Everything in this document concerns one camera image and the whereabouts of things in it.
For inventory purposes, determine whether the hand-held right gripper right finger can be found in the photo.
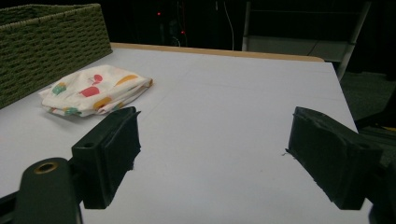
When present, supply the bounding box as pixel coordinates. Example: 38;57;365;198
286;105;384;211

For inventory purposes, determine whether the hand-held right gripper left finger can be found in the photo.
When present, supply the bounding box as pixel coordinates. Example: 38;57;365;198
71;105;142;210

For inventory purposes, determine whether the white fruit-print cloth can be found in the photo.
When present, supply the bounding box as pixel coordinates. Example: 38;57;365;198
38;63;154;118

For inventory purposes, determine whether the green woven basket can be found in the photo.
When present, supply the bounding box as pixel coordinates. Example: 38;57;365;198
0;3;113;110

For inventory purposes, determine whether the white sheet mat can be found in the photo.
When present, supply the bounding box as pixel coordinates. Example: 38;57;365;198
0;48;373;224

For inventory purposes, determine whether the white metal desk frame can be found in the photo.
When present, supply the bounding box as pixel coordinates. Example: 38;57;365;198
242;0;373;82

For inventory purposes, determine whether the white hanging cable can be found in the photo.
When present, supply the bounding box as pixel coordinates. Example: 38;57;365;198
223;1;235;50

